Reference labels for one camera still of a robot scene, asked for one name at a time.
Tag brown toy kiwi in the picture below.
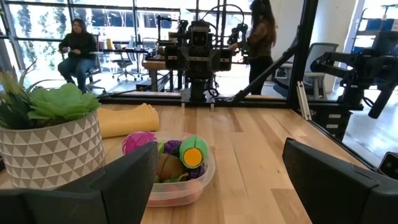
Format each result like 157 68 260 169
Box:
156 152 188 183

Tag seated person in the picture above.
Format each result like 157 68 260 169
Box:
57 17 99 94

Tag clear plastic tupperware container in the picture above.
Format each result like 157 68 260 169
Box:
107 131 216 208

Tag black camera box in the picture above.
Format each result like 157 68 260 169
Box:
377 151 398 181

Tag purple toy grapes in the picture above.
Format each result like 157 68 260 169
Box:
164 139 183 156

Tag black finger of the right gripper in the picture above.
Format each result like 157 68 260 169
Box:
164 46 187 71
213 49 233 72

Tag black office chair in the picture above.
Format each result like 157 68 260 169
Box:
111 37 141 82

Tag standing person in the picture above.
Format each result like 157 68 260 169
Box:
228 0 277 96

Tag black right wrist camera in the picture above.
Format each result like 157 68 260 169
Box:
190 21 210 48

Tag black drawer cabinet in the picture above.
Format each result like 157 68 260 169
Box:
310 107 354 141

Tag blue storage shelf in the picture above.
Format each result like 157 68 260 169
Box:
351 2 398 54

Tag magenta striped toy onion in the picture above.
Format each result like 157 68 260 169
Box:
121 131 159 156

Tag folded yellow cloth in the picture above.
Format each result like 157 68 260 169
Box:
98 103 160 139

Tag grey office chair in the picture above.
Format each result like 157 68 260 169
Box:
303 42 340 100

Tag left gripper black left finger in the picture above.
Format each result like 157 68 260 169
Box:
0 141 159 224

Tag light green toy starfruit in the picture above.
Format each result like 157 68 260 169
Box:
154 141 189 184

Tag wooden work table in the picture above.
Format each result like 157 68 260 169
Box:
141 58 175 93

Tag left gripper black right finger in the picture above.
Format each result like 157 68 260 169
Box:
282 138 398 224

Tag green toy mango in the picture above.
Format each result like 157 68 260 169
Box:
178 135 209 170

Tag white bracket strip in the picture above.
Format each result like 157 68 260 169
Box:
296 80 312 121

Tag succulent in patterned pot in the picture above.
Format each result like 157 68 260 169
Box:
0 60 106 190

